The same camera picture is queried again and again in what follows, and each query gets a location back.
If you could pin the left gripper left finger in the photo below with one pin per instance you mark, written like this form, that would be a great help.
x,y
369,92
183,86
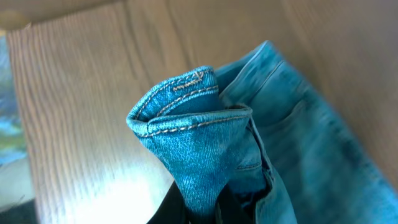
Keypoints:
x,y
172,210

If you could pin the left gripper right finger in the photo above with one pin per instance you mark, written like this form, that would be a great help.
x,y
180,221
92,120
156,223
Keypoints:
x,y
228,209

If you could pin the light blue denim jeans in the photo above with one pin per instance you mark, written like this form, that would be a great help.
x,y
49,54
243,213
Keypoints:
x,y
257,126

